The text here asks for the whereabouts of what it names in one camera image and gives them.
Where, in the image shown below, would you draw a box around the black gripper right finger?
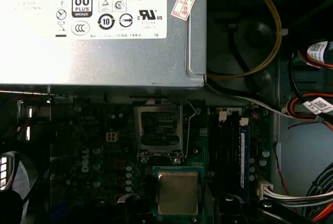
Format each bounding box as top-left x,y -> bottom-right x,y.
203,179 -> 313,224

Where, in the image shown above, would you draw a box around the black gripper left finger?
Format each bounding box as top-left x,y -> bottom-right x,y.
56,182 -> 156,224

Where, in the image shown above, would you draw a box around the silver-topped CPU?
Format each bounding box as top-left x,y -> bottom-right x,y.
151,166 -> 206,217

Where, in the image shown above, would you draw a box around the CPU socket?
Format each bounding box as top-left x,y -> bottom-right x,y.
135,156 -> 188,209

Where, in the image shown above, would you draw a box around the blue RAM stick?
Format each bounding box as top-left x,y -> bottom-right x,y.
238,118 -> 251,202

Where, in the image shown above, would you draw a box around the black RAM slot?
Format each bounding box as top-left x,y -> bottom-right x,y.
217,108 -> 230,192
228,108 -> 240,193
208,108 -> 220,191

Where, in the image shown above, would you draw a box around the green Dell motherboard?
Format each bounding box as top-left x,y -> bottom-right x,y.
49,98 -> 274,224

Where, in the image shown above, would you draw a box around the thin metal locking lever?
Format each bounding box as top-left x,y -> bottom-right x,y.
182,99 -> 201,160

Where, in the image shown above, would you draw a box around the black open PC case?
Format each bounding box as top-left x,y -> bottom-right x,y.
0,0 -> 333,224

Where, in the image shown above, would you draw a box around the grey power supply unit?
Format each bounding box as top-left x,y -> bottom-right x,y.
0,0 -> 208,94

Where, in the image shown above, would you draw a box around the white connector grey wires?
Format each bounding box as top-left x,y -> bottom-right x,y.
256,176 -> 333,209

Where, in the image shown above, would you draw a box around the metal socket cover frame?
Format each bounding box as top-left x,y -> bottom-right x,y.
133,98 -> 184,157

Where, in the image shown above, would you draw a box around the black wire bundle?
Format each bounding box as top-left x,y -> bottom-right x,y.
301,165 -> 333,224

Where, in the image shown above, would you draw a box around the white grey wire bundle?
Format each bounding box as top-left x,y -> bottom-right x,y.
205,82 -> 289,117

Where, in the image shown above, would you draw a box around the labelled coloured wire bundle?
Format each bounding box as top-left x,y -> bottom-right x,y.
285,94 -> 333,131
290,39 -> 333,97

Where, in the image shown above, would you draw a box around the thick black wire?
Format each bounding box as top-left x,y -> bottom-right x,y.
226,23 -> 253,75

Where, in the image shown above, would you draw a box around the yellow wire bundle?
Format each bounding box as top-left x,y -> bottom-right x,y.
207,0 -> 289,79

